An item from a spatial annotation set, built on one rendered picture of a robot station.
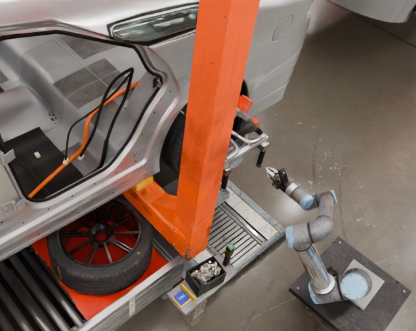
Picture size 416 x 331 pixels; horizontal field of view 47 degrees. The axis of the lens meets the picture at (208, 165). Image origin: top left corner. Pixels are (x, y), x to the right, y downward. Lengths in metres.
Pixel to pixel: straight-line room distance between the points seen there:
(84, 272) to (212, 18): 1.74
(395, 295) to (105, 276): 1.91
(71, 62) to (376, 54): 3.86
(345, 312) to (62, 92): 2.30
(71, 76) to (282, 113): 2.29
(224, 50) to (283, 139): 2.80
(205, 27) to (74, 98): 1.51
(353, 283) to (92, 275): 1.55
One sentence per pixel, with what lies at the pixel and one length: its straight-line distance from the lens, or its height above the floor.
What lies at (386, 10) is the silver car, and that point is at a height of 0.89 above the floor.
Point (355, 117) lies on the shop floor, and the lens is 5.09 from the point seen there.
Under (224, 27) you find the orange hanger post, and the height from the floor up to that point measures 2.14.
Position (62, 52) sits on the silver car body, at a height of 1.03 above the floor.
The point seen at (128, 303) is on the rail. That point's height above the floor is 0.34.
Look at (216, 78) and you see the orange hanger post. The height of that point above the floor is 1.91.
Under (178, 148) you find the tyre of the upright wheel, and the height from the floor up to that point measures 0.96.
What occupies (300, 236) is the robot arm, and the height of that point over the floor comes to 1.01.
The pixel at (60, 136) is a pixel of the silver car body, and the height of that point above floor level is 0.79.
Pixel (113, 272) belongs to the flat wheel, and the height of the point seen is 0.50.
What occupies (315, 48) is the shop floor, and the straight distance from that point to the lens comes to 5.91.
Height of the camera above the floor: 3.07
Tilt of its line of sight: 48 degrees down
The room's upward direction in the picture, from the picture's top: 10 degrees clockwise
